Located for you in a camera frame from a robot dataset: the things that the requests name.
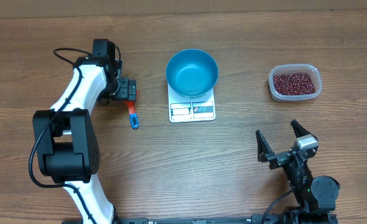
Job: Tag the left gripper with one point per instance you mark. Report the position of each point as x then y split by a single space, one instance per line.
127 91

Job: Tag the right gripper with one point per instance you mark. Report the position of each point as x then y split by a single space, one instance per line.
264 154

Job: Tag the orange measuring scoop blue handle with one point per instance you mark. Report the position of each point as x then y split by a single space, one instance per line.
132 113

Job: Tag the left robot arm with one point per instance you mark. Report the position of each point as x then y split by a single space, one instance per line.
66 153

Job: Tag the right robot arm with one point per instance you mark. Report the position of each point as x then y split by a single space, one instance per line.
315 196

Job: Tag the white digital kitchen scale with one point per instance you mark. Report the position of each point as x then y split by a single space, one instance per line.
183 110

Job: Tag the blue metal bowl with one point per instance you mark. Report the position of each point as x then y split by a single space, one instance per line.
192 73

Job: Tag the red beans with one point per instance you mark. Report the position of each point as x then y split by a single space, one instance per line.
294 84

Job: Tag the clear plastic container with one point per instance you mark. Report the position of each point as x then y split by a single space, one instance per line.
295 68

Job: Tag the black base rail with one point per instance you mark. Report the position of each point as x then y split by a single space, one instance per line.
199 221

